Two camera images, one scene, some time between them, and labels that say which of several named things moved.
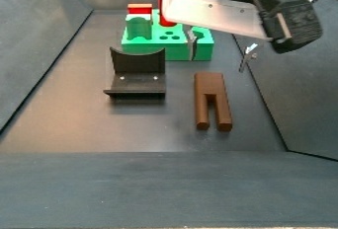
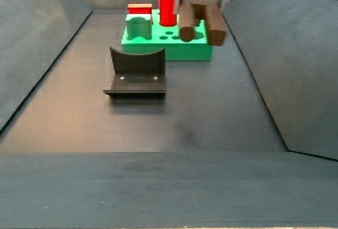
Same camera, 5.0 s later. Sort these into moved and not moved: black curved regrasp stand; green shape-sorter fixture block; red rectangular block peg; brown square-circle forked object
Moved: brown square-circle forked object
Not moved: black curved regrasp stand; green shape-sorter fixture block; red rectangular block peg
